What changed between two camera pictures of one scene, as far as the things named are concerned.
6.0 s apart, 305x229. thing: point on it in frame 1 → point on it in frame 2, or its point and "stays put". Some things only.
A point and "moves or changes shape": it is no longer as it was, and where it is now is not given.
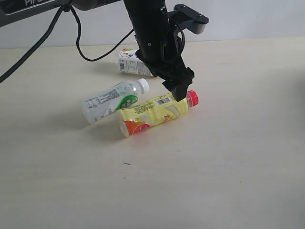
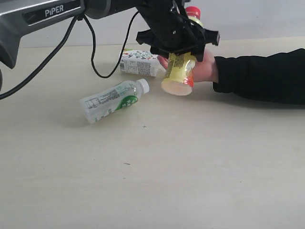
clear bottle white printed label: x=129 y=62 stays put
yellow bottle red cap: x=134 y=119 moves or changes shape
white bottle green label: x=104 y=104 stays put
